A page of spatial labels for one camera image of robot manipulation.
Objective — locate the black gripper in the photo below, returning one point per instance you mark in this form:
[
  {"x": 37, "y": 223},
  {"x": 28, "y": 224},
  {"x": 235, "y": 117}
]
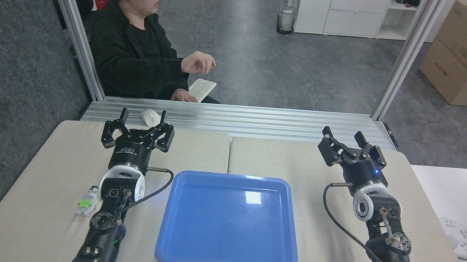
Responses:
[
  {"x": 364, "y": 173},
  {"x": 131, "y": 150}
]

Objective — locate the blue plastic tray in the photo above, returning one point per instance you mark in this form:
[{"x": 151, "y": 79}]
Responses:
[{"x": 229, "y": 221}]

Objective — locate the person's left hand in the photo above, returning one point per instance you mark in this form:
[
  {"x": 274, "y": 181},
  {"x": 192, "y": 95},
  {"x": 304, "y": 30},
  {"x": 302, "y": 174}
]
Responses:
[{"x": 184, "y": 96}]

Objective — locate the person's right hand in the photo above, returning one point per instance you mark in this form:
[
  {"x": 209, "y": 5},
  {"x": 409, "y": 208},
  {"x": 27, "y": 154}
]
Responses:
[{"x": 199, "y": 62}]

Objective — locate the white computer mouse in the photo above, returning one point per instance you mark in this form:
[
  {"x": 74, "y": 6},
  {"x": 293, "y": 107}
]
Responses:
[{"x": 149, "y": 117}]

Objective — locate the white keyboard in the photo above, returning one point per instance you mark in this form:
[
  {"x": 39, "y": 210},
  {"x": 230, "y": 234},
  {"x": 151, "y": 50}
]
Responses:
[{"x": 202, "y": 89}]

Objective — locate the person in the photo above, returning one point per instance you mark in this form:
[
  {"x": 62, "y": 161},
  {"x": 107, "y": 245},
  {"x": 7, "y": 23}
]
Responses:
[{"x": 132, "y": 54}]

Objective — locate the beige table mat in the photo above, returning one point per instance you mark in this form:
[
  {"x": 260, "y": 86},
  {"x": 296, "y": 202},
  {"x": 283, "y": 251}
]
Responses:
[
  {"x": 323, "y": 252},
  {"x": 40, "y": 183}
]

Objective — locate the white side table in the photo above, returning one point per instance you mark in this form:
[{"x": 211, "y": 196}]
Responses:
[{"x": 459, "y": 192}]

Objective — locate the large cardboard box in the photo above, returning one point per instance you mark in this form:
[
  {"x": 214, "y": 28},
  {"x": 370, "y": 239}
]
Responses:
[{"x": 455, "y": 80}]

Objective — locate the white power strip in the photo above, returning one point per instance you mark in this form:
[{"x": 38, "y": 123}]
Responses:
[{"x": 458, "y": 237}]

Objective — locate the white drawer cabinet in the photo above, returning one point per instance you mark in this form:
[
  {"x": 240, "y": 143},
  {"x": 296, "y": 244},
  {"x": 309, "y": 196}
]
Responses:
[{"x": 348, "y": 13}]

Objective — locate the grey trash bin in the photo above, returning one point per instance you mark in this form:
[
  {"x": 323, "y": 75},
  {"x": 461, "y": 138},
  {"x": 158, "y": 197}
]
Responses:
[{"x": 286, "y": 19}]

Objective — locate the black rail end bracket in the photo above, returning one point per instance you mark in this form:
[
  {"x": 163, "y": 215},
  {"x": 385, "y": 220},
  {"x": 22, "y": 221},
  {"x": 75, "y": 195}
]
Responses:
[{"x": 391, "y": 135}]

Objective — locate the aluminium rail panel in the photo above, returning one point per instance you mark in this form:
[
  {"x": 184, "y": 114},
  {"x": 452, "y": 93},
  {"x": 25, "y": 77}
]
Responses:
[{"x": 258, "y": 122}]

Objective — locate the aluminium frame post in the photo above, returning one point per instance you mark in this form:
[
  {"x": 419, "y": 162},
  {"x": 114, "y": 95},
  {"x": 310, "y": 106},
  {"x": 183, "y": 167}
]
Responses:
[
  {"x": 407, "y": 61},
  {"x": 77, "y": 38}
]

